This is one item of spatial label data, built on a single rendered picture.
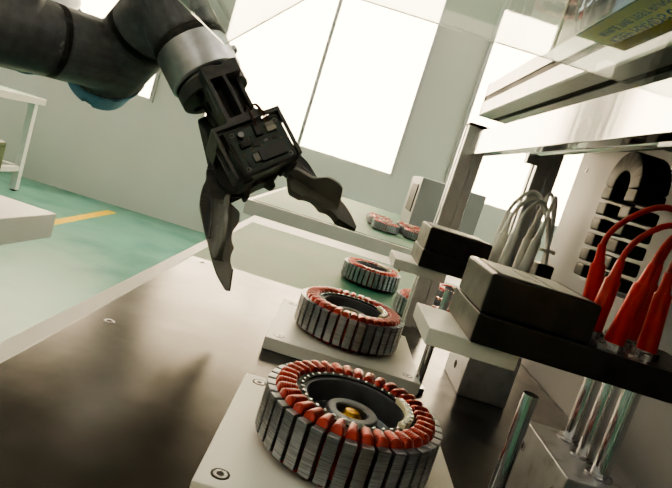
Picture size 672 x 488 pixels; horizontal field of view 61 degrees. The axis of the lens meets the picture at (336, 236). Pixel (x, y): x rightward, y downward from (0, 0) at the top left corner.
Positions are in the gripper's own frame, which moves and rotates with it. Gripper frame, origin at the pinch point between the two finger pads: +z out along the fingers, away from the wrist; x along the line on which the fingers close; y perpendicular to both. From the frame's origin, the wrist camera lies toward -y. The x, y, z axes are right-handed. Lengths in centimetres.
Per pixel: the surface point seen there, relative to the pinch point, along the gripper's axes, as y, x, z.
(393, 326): 3.9, 5.0, 10.3
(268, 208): -126, 39, -28
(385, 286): -39.1, 25.4, 8.7
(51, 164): -476, -14, -204
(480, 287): 28.4, 0.5, 7.8
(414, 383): 7.3, 2.8, 15.3
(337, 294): -2.2, 3.4, 5.1
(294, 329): 0.7, -3.3, 6.1
